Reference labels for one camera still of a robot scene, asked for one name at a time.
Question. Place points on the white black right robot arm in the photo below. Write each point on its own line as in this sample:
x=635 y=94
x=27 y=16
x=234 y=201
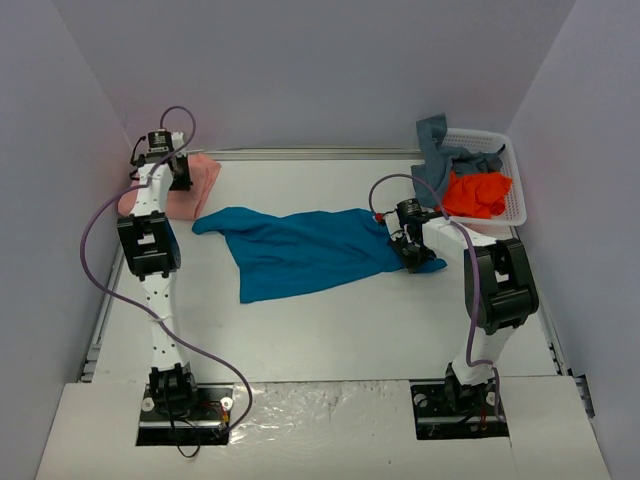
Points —
x=499 y=292

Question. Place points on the white plastic laundry basket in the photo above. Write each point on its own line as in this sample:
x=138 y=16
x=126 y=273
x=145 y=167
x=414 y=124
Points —
x=515 y=213

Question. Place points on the grey t shirt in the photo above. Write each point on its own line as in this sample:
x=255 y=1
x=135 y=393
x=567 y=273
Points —
x=440 y=160

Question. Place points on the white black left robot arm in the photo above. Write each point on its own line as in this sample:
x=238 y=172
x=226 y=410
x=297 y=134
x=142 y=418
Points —
x=153 y=257

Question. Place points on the orange t shirt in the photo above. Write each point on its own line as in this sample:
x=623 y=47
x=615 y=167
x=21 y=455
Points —
x=481 y=195

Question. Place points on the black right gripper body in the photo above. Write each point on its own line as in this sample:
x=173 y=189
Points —
x=410 y=249

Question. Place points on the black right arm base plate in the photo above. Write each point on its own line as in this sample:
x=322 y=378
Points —
x=437 y=418

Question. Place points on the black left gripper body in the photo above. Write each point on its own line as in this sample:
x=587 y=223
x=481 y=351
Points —
x=181 y=173

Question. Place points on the folded pink t shirt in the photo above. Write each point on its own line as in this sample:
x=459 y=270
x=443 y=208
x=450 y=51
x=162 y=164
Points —
x=195 y=185

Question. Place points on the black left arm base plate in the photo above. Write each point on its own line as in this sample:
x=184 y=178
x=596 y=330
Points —
x=205 y=424

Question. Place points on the teal blue t shirt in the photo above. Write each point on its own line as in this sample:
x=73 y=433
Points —
x=301 y=253

